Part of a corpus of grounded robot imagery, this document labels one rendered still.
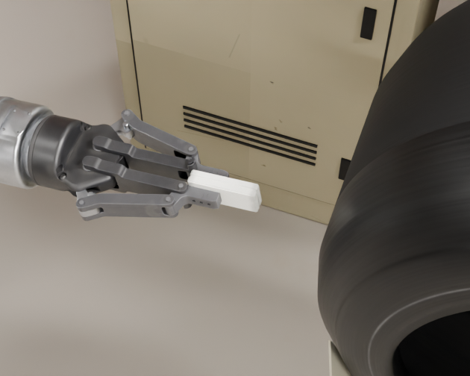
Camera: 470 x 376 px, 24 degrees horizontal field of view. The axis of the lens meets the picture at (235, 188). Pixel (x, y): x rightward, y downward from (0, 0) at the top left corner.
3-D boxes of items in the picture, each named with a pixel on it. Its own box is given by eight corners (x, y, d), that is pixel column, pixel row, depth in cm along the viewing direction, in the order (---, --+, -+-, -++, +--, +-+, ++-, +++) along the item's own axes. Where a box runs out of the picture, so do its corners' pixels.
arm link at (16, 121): (0, 77, 113) (51, 88, 111) (25, 130, 120) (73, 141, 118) (-40, 146, 108) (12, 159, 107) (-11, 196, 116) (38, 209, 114)
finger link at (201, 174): (194, 192, 109) (197, 185, 109) (259, 207, 107) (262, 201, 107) (189, 174, 106) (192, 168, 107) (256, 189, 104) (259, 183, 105)
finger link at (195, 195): (172, 180, 107) (161, 205, 106) (219, 192, 106) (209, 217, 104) (174, 189, 108) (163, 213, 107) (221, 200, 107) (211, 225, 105)
